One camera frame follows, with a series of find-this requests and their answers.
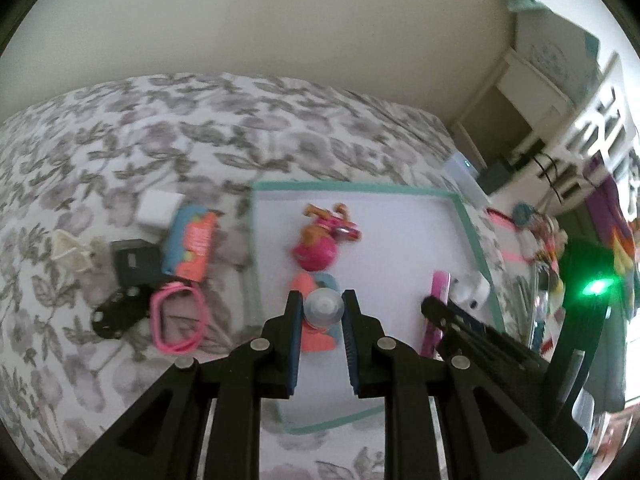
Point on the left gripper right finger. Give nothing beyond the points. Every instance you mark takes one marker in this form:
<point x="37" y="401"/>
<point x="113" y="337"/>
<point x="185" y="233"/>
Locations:
<point x="361" y="334"/>

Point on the black toy car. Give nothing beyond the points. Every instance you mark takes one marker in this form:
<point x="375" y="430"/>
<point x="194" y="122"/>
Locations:
<point x="121" y="311"/>

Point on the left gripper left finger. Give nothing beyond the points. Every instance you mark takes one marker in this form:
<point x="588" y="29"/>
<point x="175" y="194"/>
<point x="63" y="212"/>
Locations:
<point x="279" y="368"/>

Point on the floral grey blanket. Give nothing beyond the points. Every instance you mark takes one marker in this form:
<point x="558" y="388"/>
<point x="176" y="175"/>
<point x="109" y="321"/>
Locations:
<point x="81" y="161"/>

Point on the white teal-edged tray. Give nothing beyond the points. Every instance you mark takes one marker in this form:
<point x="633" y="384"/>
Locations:
<point x="408" y="234"/>

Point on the white charger block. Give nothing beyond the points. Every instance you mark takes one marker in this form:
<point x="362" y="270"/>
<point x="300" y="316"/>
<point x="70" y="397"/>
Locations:
<point x="156" y="209"/>

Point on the black power adapter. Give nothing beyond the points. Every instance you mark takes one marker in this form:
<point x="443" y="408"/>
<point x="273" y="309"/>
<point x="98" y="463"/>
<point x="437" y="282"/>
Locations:
<point x="136" y="262"/>

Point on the white device on bed edge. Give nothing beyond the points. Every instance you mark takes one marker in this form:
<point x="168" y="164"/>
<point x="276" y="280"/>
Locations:
<point x="464" y="175"/>

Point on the red bottle silver cap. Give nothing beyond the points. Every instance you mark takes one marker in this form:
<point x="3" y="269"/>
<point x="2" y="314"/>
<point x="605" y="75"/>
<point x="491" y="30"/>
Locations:
<point x="323" y="308"/>

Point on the white shelf unit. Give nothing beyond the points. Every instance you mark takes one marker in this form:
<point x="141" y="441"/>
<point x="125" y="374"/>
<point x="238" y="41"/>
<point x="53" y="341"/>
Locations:
<point x="551" y="120"/>

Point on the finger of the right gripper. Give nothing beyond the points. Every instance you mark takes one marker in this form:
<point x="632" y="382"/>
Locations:
<point x="481" y="343"/>

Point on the pink smartwatch band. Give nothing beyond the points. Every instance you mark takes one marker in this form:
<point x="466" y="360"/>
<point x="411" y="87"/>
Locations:
<point x="173" y="332"/>

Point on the pink blue foam block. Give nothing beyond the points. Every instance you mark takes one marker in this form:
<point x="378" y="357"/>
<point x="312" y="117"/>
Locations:
<point x="313" y="341"/>

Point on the pink doll figure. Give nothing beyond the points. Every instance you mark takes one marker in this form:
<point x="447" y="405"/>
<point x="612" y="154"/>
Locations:
<point x="317" y="248"/>

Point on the white plastic clip holder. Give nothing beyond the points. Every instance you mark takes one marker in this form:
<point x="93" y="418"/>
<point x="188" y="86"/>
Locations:
<point x="73" y="254"/>

